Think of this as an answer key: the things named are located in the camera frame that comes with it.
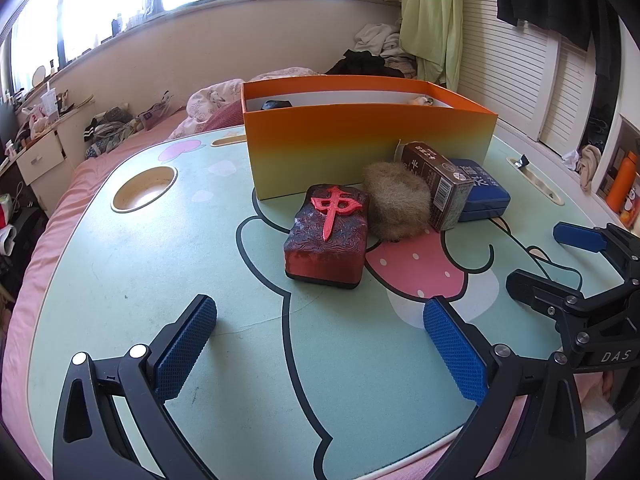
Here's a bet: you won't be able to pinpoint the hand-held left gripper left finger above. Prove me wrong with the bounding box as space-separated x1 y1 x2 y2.
52 294 218 480

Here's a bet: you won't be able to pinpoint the pink floral quilt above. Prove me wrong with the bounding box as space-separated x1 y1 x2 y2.
167 66 313 141

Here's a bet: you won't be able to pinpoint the purple pouch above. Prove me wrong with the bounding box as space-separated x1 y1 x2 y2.
140 91 173 128

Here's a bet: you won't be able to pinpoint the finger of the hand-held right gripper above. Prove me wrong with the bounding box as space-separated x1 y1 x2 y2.
552 221 640 282
506 269 640 351

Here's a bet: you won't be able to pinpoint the brown drink carton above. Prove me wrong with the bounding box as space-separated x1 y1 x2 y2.
395 141 475 233

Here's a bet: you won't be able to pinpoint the white nightstand drawer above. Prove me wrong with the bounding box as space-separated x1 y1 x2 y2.
15 127 66 186

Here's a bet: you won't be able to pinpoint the beige clothes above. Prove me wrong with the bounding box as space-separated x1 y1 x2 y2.
575 144 603 193

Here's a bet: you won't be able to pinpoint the light green curtain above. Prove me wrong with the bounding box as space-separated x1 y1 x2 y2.
399 0 463 86

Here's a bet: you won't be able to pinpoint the black clothes pile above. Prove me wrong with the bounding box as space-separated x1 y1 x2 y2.
325 50 406 79

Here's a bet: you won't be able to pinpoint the white louvered closet door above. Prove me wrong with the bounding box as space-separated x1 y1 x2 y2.
542 35 621 156
457 10 558 141

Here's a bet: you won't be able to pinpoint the blue hard case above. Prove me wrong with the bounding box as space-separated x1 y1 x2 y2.
447 157 512 222

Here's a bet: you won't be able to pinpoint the green cartoon print desktop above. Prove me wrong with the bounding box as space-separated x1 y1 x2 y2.
22 125 623 476

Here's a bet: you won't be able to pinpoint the orange gradient storage box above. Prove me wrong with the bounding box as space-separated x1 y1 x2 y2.
241 75 499 202

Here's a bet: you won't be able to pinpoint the dark striped clothes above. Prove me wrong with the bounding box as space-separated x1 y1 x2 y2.
82 105 138 161

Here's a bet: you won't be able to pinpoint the red mahjong tile block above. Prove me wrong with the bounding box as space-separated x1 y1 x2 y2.
283 184 371 290

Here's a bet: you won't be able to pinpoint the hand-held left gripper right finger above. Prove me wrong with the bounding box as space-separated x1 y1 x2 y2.
422 296 587 480

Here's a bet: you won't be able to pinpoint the black monitor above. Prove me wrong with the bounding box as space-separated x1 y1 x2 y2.
0 102 18 151

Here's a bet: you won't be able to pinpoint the white clothes pile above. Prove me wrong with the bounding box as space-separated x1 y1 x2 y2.
354 22 416 73

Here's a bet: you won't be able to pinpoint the brown fuzzy ball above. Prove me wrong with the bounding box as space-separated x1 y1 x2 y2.
361 160 432 238

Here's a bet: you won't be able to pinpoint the orange bottle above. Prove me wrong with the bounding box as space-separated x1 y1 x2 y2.
607 152 640 211

